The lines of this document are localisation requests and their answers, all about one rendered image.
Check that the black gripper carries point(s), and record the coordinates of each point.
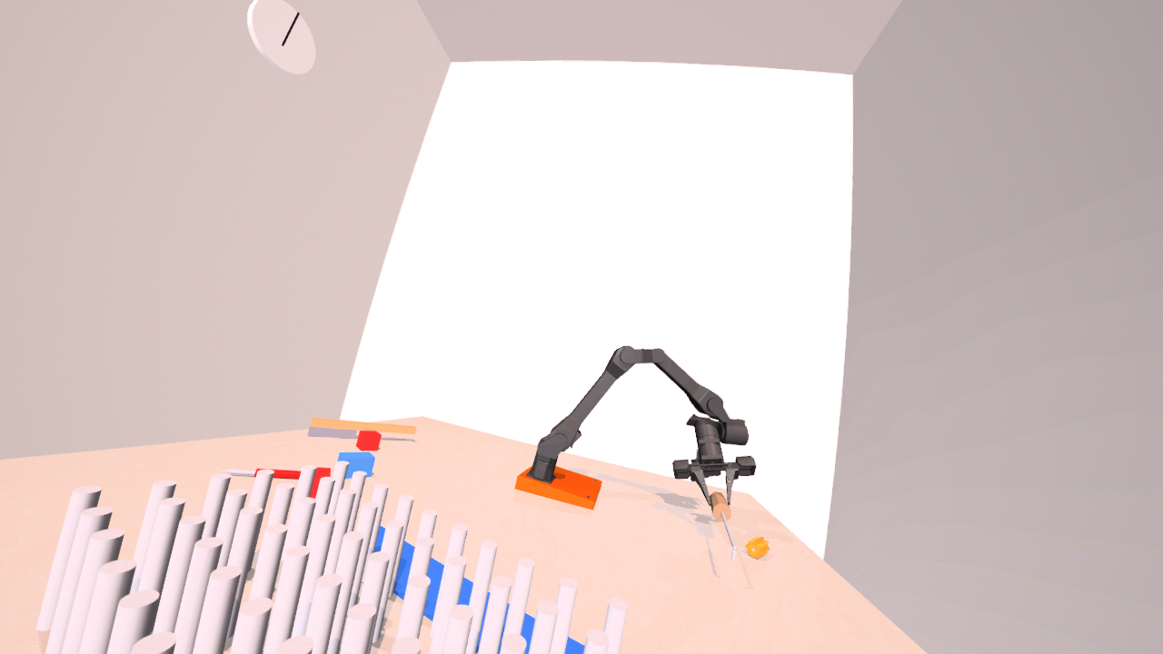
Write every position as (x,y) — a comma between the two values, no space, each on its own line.
(711,460)

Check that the orange-handled screwdriver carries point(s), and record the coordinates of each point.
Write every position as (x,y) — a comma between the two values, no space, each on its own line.
(757,547)

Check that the blue flat strip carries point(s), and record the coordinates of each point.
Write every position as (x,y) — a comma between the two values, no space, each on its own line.
(435,574)

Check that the blue block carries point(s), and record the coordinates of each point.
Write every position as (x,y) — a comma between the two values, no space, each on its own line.
(358,461)

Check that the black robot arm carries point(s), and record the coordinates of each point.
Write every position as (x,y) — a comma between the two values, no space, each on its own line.
(566,432)

